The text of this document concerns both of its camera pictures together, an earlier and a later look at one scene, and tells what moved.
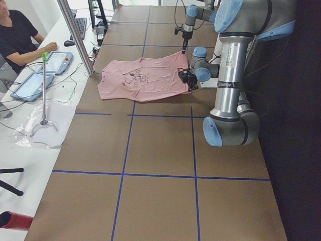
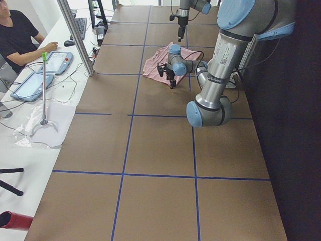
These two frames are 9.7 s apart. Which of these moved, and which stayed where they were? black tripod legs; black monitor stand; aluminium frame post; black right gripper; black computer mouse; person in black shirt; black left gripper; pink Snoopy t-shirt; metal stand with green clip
Moved: black right gripper; black left gripper; pink Snoopy t-shirt
Stayed: person in black shirt; black tripod legs; metal stand with green clip; black computer mouse; black monitor stand; aluminium frame post
